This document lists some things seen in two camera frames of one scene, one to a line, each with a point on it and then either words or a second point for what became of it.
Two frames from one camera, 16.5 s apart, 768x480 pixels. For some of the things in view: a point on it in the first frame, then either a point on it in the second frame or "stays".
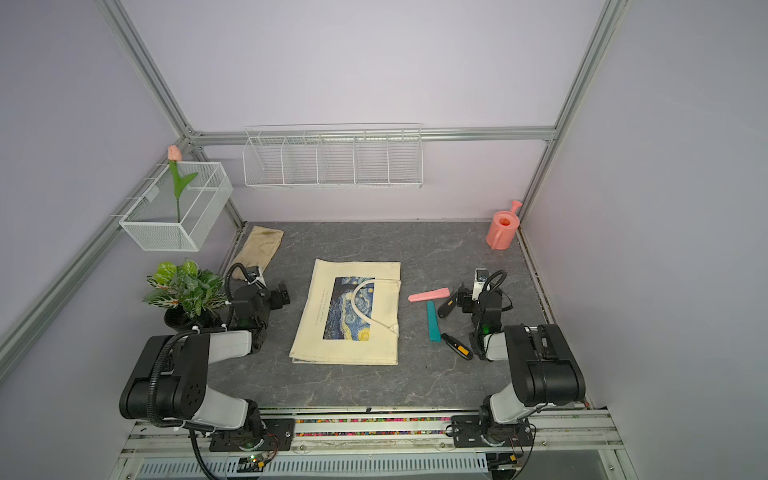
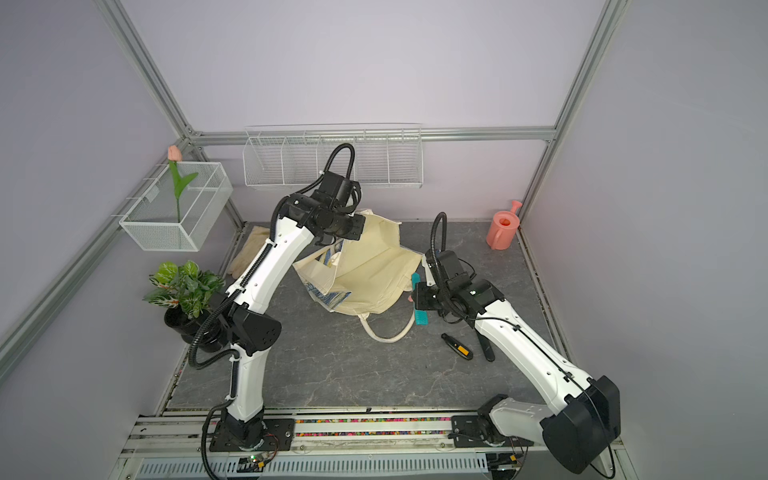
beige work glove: x=258 y=250 stays
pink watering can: x=502 y=228 stays
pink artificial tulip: x=175 y=155 stays
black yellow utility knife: x=457 y=346 stays
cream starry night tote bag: x=352 y=316 → x=365 y=275
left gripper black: x=278 y=303 → x=358 y=229
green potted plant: x=190 y=296 stays
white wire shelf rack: x=334 y=156 stays
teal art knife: x=433 y=327 → x=421 y=317
